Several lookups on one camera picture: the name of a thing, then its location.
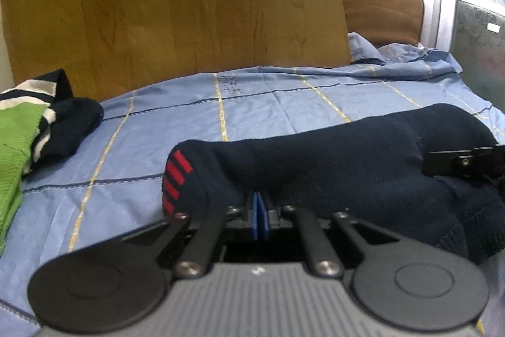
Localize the brown cushion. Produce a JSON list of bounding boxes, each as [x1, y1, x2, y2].
[[338, 0, 426, 47]]

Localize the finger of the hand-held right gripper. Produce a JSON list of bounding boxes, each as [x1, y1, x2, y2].
[[424, 145, 505, 178]]

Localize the frosted patterned glass panel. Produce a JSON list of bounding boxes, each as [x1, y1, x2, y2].
[[450, 0, 505, 142]]

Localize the green striped navy garment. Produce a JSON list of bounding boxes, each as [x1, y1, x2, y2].
[[0, 69, 104, 255]]

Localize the wooden laminate board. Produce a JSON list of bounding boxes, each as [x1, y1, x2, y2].
[[0, 0, 353, 103]]

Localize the navy patterned sweater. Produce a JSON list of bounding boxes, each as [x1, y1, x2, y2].
[[161, 103, 505, 267]]

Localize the white window frame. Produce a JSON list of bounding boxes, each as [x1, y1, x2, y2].
[[420, 0, 460, 53]]

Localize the blue checked bedsheet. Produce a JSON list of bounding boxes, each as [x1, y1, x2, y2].
[[0, 32, 505, 337]]

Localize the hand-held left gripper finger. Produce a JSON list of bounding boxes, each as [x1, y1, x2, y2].
[[122, 191, 259, 279], [258, 191, 400, 279]]

